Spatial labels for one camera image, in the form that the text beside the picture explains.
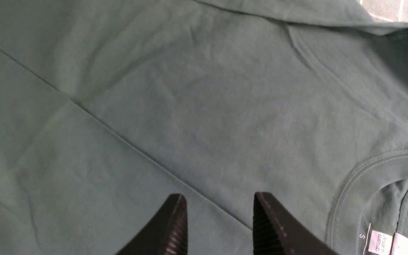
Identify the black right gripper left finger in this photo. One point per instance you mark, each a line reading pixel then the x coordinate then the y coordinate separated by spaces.
pixel 166 233

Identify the green long-sleeve top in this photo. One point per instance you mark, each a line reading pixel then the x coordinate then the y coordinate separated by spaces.
pixel 109 106

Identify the green checkered tablecloth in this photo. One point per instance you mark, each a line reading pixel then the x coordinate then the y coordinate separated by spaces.
pixel 387 10

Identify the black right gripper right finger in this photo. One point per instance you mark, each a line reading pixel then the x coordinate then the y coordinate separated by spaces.
pixel 277 232

